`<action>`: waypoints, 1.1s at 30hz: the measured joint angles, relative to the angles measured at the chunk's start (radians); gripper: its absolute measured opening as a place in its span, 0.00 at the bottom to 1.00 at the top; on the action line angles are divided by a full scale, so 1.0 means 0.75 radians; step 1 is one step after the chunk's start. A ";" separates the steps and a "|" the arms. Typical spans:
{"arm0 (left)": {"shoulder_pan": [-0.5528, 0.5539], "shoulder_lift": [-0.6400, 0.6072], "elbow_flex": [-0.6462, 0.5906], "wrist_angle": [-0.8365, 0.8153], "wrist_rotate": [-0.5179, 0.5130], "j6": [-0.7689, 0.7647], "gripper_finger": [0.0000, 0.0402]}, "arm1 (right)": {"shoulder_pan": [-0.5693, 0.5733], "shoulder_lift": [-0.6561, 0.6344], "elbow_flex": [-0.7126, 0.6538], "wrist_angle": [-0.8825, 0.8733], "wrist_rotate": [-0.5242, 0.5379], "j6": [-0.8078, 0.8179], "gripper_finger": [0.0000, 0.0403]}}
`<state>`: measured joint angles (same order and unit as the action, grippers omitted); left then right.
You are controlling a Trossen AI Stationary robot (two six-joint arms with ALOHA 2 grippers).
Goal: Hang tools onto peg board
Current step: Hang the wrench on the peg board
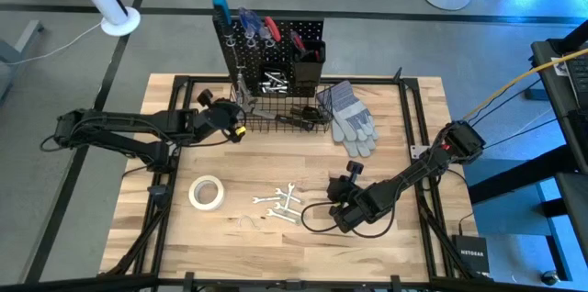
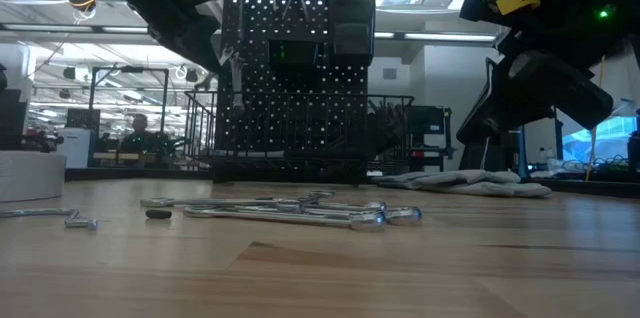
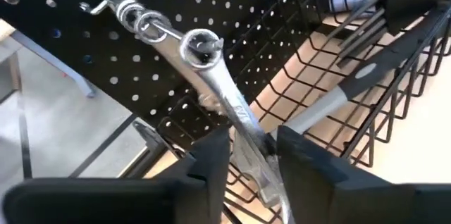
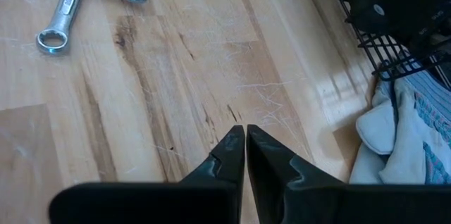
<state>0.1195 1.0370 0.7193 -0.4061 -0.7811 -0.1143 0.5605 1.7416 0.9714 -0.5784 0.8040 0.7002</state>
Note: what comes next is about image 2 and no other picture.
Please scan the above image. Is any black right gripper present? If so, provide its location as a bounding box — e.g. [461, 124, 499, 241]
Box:
[456, 0, 637, 147]

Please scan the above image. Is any blue and black screwdriver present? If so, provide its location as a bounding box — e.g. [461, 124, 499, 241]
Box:
[234, 0, 251, 42]

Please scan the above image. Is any black leaning board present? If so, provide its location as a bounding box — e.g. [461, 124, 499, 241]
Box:
[458, 142, 501, 172]

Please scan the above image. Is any black metal peg board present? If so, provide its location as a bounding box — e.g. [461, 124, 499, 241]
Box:
[215, 0, 379, 182]

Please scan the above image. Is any white panel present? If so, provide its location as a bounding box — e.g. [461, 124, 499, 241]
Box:
[522, 117, 565, 165]

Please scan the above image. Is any black column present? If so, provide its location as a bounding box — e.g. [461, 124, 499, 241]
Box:
[499, 125, 526, 174]

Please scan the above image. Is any grey striped work glove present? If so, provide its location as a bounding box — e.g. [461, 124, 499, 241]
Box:
[434, 181, 551, 198]
[372, 168, 521, 187]

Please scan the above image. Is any black equipment cart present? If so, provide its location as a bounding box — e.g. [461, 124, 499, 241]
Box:
[412, 105, 456, 172]

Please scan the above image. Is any short black plastic bin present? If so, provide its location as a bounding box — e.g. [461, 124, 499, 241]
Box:
[268, 38, 321, 80]

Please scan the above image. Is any person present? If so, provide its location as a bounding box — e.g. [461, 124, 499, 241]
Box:
[118, 113, 162, 157]

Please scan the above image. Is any white and black box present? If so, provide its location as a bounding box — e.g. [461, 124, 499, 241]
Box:
[55, 127, 96, 169]

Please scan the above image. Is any tall black plastic bin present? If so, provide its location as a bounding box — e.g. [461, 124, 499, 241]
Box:
[327, 0, 377, 67]

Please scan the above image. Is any white tape roll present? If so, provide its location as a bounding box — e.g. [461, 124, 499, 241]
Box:
[0, 151, 68, 204]

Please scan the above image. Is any yellow cable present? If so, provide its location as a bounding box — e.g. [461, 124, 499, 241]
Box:
[584, 55, 607, 182]

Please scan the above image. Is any yellow cable tag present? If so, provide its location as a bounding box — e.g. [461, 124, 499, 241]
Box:
[495, 0, 542, 16]

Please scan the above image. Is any black gantry frame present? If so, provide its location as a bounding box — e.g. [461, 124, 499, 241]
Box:
[88, 65, 170, 132]

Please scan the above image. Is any black wire basket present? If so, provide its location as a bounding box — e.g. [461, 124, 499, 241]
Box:
[183, 90, 416, 178]

